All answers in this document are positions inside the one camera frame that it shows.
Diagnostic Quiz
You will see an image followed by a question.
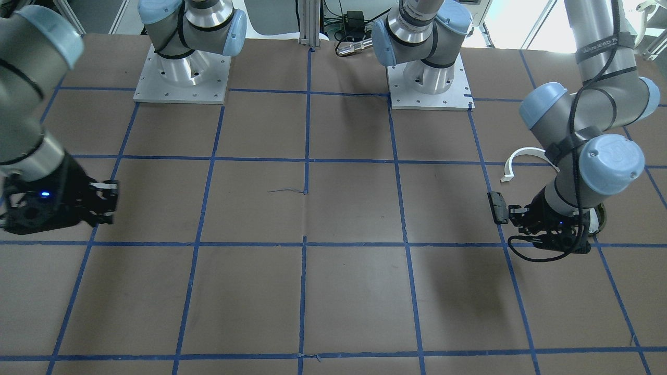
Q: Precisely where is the black power brick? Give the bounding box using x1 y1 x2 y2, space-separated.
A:
343 10 365 29

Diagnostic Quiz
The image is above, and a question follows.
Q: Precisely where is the white curved plastic piece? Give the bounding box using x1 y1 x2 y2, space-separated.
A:
500 147 560 183

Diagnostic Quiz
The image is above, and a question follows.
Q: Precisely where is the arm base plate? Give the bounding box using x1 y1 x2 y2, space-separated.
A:
133 46 232 105
386 55 476 111

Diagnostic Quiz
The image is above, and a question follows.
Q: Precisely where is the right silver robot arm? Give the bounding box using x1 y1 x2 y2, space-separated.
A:
1 1 248 235

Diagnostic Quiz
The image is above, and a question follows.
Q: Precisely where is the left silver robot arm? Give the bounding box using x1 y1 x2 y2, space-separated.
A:
371 1 660 258

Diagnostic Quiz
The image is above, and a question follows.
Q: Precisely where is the silver metal cylinder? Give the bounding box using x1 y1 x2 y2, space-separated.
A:
335 39 373 57

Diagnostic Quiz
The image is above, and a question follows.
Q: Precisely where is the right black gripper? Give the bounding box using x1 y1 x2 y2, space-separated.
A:
2 153 119 235

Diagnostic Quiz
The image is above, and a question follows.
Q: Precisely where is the aluminium frame post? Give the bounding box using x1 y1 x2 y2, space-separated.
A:
295 1 322 51

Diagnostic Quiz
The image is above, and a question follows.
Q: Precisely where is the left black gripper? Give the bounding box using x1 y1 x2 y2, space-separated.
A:
508 190 591 254

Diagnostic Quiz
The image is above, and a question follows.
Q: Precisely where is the green curved brake shoe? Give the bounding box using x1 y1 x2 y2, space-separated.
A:
592 203 607 234

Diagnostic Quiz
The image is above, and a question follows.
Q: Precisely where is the black brake pad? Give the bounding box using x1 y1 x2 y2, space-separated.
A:
487 191 509 224

